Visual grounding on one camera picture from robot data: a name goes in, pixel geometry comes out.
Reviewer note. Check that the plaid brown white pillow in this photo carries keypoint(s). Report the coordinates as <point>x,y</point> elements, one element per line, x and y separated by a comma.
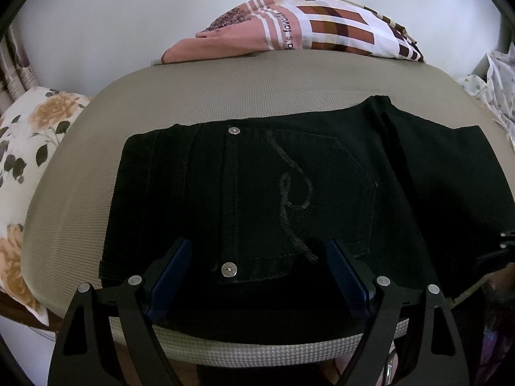
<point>330,24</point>

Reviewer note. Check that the white spotted cloth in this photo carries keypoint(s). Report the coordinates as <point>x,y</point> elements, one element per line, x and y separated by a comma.
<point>499,84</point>

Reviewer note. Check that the floral white pillow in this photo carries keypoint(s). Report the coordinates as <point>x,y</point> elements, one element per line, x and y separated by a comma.
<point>24,148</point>

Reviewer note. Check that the black pants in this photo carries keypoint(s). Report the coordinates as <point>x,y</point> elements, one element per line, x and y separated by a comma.
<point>281,193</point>

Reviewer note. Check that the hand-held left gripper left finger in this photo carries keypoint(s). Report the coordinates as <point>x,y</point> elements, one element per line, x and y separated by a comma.
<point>173,273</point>

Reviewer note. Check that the striped beige curtain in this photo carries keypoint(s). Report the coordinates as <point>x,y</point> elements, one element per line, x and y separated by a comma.
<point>16,72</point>

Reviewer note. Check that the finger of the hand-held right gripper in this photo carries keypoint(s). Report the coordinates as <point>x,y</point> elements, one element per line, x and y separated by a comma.
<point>499,257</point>

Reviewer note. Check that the beige bed mattress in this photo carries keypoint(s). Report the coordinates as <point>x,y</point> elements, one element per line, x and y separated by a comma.
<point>241,96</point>

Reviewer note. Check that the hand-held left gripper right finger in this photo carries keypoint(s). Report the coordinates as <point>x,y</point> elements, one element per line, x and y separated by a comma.
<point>346,273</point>

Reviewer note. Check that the purple patterned clothing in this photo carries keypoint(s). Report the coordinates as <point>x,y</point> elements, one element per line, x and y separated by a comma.
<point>497,337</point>

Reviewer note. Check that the wooden bed frame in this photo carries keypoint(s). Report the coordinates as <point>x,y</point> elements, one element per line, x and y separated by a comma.
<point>16,309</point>

